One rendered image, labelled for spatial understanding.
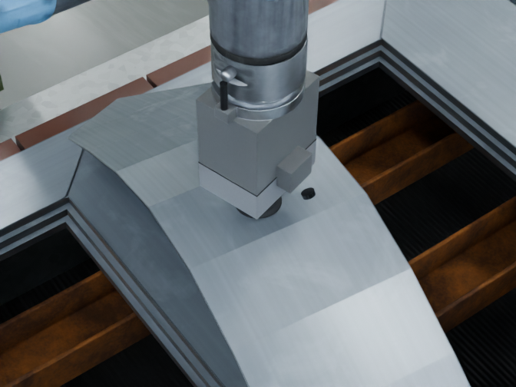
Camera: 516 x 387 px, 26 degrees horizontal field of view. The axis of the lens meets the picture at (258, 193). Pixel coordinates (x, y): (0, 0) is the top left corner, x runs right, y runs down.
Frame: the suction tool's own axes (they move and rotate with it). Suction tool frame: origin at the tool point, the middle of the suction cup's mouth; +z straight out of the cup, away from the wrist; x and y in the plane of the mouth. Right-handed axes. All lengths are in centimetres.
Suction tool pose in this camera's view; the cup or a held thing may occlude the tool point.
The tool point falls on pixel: (257, 209)
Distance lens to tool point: 101.3
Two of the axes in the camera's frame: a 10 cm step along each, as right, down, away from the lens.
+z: 0.0, 6.6, 7.5
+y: 6.1, -5.9, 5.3
